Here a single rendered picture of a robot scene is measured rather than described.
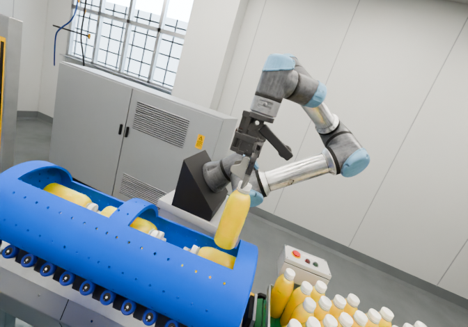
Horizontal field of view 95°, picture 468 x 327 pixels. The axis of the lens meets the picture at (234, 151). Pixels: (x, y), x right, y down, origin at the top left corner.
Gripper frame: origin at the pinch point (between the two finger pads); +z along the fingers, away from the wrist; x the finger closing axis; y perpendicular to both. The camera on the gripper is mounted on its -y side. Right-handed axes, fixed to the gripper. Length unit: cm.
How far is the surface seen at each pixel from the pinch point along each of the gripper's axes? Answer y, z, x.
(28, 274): 57, 52, 11
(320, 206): -112, 88, -254
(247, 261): -8.3, 21.8, 3.3
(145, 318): 15, 48, 10
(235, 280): -6.4, 24.7, 8.6
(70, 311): 39, 57, 12
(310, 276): -39, 38, -25
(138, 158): 124, 73, -153
